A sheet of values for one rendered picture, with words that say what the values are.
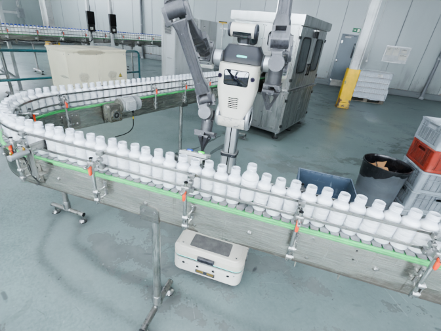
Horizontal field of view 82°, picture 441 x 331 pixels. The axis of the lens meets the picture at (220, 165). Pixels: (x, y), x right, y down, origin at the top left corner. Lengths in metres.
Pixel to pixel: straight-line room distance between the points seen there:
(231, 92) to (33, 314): 1.81
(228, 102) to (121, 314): 1.49
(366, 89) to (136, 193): 9.63
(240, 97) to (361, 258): 1.00
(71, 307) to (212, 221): 1.24
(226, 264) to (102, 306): 0.85
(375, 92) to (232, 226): 9.60
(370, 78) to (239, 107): 8.95
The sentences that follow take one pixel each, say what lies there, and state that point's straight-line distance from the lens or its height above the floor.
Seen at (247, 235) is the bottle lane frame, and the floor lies 0.89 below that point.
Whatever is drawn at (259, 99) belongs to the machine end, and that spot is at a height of 0.64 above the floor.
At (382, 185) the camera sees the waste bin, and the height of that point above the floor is 0.47.
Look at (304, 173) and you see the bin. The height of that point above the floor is 0.92.
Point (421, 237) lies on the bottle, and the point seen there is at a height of 1.07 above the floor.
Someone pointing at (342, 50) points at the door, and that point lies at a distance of 12.95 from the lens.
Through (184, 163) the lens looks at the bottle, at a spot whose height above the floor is 1.13.
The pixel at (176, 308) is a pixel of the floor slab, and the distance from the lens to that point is 1.96.
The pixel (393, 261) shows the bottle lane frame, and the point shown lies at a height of 0.96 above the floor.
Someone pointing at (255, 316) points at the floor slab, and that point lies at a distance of 1.98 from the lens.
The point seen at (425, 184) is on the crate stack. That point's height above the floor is 0.54.
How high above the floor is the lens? 1.65
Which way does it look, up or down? 28 degrees down
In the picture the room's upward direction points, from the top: 7 degrees clockwise
